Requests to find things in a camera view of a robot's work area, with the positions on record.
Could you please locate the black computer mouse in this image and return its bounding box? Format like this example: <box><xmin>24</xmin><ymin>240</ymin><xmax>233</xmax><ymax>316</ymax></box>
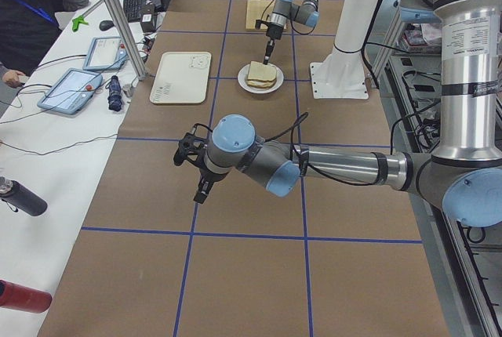
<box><xmin>99</xmin><ymin>20</ymin><xmax>114</xmax><ymax>31</ymax></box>

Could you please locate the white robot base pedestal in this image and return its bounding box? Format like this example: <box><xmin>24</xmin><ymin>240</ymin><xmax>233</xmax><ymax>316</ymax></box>
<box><xmin>311</xmin><ymin>0</ymin><xmax>379</xmax><ymax>100</ymax></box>

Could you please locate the green plastic tool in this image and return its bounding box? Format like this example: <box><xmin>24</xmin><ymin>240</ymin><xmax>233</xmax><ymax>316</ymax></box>
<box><xmin>71</xmin><ymin>16</ymin><xmax>89</xmax><ymax>32</ymax></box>

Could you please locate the small black box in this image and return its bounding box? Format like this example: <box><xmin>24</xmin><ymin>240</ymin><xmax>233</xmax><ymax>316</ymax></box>
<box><xmin>140</xmin><ymin>13</ymin><xmax>157</xmax><ymax>33</ymax></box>

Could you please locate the black bottle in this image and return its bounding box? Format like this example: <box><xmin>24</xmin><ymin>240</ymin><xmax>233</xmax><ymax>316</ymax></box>
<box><xmin>1</xmin><ymin>176</ymin><xmax>48</xmax><ymax>216</ymax></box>

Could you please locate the bread slice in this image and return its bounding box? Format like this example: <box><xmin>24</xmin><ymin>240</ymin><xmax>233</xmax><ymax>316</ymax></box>
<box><xmin>247</xmin><ymin>61</ymin><xmax>277</xmax><ymax>82</ymax></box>
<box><xmin>246</xmin><ymin>78</ymin><xmax>276</xmax><ymax>89</ymax></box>

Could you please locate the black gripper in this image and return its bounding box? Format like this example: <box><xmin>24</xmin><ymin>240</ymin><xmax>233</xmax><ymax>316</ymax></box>
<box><xmin>193</xmin><ymin>136</ymin><xmax>227</xmax><ymax>204</ymax></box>
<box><xmin>263</xmin><ymin>23</ymin><xmax>282</xmax><ymax>65</ymax></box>

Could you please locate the cream bear serving tray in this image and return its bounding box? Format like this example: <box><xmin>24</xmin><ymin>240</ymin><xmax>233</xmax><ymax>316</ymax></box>
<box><xmin>149</xmin><ymin>52</ymin><xmax>212</xmax><ymax>105</ymax></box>

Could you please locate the red bottle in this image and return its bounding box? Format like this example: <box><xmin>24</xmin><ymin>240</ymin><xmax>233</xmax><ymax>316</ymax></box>
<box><xmin>1</xmin><ymin>280</ymin><xmax>53</xmax><ymax>313</ymax></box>

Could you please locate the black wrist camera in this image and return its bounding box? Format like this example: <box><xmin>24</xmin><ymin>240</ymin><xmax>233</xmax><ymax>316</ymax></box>
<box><xmin>173</xmin><ymin>128</ymin><xmax>206</xmax><ymax>168</ymax></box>

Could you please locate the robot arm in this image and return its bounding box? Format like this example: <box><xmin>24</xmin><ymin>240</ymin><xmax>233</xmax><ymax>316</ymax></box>
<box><xmin>255</xmin><ymin>0</ymin><xmax>319</xmax><ymax>65</ymax></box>
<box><xmin>175</xmin><ymin>0</ymin><xmax>501</xmax><ymax>227</ymax></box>

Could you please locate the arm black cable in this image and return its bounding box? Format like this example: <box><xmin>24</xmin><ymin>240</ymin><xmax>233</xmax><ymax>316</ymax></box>
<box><xmin>270</xmin><ymin>111</ymin><xmax>432</xmax><ymax>187</ymax></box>
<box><xmin>254</xmin><ymin>0</ymin><xmax>318</xmax><ymax>36</ymax></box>

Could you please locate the near teach pendant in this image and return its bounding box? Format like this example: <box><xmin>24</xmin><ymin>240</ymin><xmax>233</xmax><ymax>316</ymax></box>
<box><xmin>37</xmin><ymin>68</ymin><xmax>103</xmax><ymax>115</ymax></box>

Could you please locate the teach pendant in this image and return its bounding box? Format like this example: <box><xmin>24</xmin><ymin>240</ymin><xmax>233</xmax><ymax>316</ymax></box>
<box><xmin>37</xmin><ymin>68</ymin><xmax>103</xmax><ymax>115</ymax></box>
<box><xmin>82</xmin><ymin>37</ymin><xmax>127</xmax><ymax>71</ymax></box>

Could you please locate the seated person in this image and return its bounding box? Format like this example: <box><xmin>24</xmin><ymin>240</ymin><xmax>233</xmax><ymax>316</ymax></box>
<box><xmin>1</xmin><ymin>0</ymin><xmax>89</xmax><ymax>88</ymax></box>

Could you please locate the aluminium frame post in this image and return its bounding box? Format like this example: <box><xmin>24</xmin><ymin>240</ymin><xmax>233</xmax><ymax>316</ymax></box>
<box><xmin>104</xmin><ymin>0</ymin><xmax>147</xmax><ymax>81</ymax></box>

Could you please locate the white round plate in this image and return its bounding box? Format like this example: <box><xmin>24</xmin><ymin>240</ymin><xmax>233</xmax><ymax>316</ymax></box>
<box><xmin>238</xmin><ymin>63</ymin><xmax>284</xmax><ymax>94</ymax></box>

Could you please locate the folded dark umbrella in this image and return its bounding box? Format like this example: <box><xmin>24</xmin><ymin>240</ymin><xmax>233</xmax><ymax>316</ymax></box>
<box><xmin>107</xmin><ymin>75</ymin><xmax>123</xmax><ymax>112</ymax></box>

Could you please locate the wooden cutting board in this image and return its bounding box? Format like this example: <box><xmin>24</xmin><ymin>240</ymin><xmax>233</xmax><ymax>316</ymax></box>
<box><xmin>246</xmin><ymin>0</ymin><xmax>275</xmax><ymax>33</ymax></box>

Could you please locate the black keyboard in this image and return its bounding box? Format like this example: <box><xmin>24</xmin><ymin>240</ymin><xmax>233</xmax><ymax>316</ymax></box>
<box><xmin>122</xmin><ymin>0</ymin><xmax>144</xmax><ymax>22</ymax></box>

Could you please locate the far teach pendant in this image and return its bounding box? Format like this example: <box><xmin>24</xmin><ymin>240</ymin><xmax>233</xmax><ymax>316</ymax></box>
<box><xmin>82</xmin><ymin>37</ymin><xmax>127</xmax><ymax>71</ymax></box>

